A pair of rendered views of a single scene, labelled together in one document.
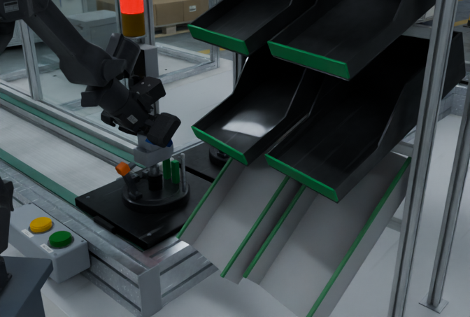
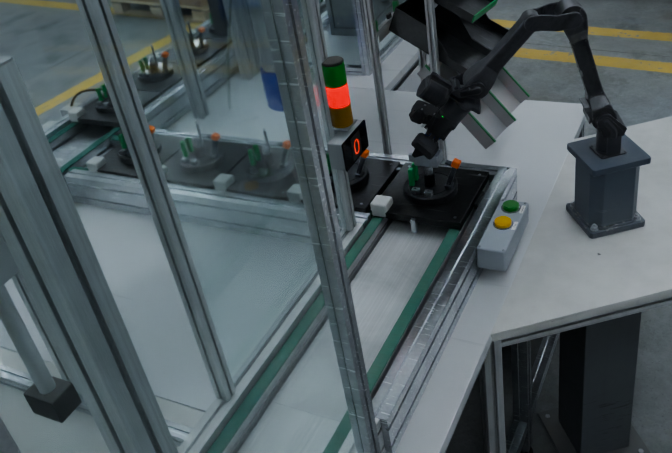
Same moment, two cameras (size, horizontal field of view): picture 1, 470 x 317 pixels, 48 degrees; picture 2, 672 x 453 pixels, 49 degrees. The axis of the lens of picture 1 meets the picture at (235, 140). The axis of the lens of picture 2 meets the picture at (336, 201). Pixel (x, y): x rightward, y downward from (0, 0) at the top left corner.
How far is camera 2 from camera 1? 2.33 m
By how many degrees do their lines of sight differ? 85
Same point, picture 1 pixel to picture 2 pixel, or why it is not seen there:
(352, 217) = not seen: hidden behind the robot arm
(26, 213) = (492, 240)
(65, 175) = (397, 285)
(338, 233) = not seen: hidden behind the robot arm
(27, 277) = (586, 142)
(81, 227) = (488, 208)
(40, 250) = (523, 214)
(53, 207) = (471, 237)
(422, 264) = (394, 131)
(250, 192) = not seen: hidden behind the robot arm
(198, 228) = (481, 137)
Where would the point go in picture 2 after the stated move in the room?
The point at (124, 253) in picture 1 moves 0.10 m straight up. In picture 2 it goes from (498, 183) to (497, 151)
